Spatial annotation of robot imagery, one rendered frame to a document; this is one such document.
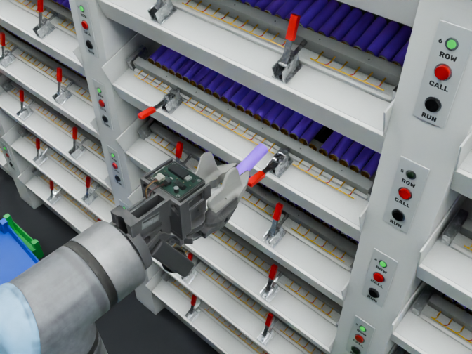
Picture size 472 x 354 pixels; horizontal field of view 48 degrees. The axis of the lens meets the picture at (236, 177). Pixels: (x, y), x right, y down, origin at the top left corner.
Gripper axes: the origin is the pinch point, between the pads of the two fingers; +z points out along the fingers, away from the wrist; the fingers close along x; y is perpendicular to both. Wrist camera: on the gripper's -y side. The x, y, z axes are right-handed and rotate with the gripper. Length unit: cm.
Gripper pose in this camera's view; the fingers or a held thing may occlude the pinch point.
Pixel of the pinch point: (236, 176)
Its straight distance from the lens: 75.4
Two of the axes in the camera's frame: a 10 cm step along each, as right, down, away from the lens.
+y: 0.1, -7.3, -6.8
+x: -7.5, -4.6, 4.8
